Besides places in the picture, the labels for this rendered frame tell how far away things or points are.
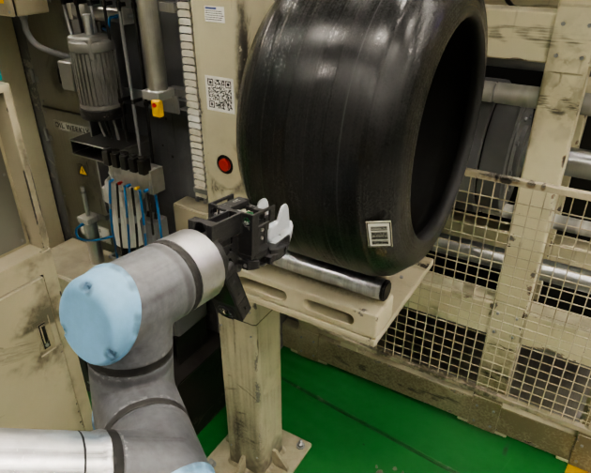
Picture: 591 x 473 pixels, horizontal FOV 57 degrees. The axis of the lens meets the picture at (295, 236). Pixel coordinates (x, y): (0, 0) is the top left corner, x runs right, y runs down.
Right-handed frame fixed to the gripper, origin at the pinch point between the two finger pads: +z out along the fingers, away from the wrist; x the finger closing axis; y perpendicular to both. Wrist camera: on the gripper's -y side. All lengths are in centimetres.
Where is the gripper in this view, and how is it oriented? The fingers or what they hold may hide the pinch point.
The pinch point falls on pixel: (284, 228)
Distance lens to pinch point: 82.9
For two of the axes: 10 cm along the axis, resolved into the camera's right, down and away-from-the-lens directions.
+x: -8.6, -2.5, 4.5
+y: 0.6, -9.2, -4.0
